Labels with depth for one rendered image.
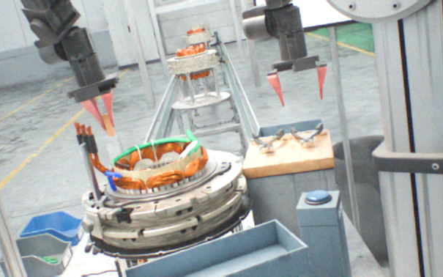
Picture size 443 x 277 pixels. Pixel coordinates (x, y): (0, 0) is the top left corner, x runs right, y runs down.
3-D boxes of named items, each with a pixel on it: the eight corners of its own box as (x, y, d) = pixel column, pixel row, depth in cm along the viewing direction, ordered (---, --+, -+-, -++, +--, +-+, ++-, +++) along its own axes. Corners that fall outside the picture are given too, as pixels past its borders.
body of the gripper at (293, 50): (273, 68, 113) (266, 36, 111) (318, 59, 111) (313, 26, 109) (272, 72, 107) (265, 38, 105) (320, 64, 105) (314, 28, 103)
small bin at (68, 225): (87, 226, 166) (80, 206, 164) (77, 246, 153) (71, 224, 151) (38, 237, 166) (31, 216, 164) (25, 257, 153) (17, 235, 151)
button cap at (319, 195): (305, 203, 90) (304, 198, 90) (308, 194, 94) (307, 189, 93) (327, 202, 89) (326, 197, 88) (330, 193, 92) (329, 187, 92)
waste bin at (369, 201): (334, 237, 286) (320, 144, 271) (400, 225, 285) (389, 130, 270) (353, 272, 250) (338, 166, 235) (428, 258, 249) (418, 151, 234)
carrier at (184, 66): (179, 99, 351) (169, 56, 343) (233, 90, 344) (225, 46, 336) (165, 113, 314) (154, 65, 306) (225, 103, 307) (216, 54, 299)
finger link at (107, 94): (92, 130, 108) (75, 89, 105) (124, 119, 108) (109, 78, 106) (89, 138, 101) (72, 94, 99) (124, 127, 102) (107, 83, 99)
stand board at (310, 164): (252, 149, 125) (250, 140, 124) (329, 138, 121) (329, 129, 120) (243, 179, 106) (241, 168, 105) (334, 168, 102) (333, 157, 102)
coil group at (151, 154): (135, 166, 108) (130, 148, 107) (157, 163, 108) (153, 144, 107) (130, 173, 104) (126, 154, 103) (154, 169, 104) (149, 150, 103)
